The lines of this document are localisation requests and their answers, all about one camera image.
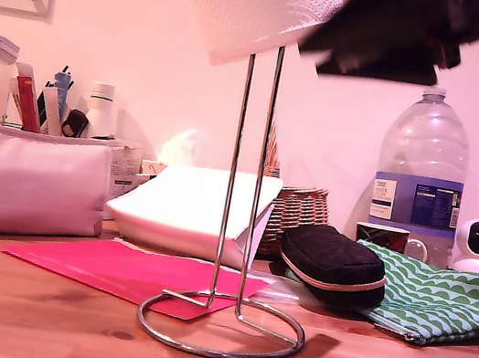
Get white paper towel roll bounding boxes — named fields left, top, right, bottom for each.
left=156, top=0, right=346, bottom=88

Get metallic wire towel stand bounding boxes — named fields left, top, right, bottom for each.
left=131, top=28, right=356, bottom=358

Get large clear water bottle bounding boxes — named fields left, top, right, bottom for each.
left=360, top=78, right=479, bottom=271

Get dark patterned mug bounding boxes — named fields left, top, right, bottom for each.
left=350, top=220, right=433, bottom=265

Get black zip case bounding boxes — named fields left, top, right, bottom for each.
left=271, top=216, right=396, bottom=314

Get white crumpled tissue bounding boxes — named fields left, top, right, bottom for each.
left=157, top=123, right=203, bottom=170

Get green wave pattern pouch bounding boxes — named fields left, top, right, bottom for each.
left=341, top=239, right=479, bottom=356

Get white folded paper bag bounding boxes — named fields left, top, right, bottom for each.
left=98, top=150, right=286, bottom=274

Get small candy cane box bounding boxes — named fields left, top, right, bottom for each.
left=139, top=159, right=170, bottom=182

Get white printed box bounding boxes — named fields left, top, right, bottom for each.
left=105, top=142, right=146, bottom=202

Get white plastic bottle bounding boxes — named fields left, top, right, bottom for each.
left=80, top=80, right=126, bottom=143

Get small dark brown object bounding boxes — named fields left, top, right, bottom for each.
left=60, top=107, right=92, bottom=140

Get pink paper sheet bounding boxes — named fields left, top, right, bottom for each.
left=0, top=220, right=279, bottom=337

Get black white tube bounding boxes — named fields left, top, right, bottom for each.
left=32, top=79, right=71, bottom=138

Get red white carton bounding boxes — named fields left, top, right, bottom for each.
left=3, top=60, right=52, bottom=134

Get white padded pouch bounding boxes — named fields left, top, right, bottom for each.
left=0, top=121, right=120, bottom=261

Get wicker basket with handle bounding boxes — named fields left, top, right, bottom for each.
left=247, top=114, right=346, bottom=269

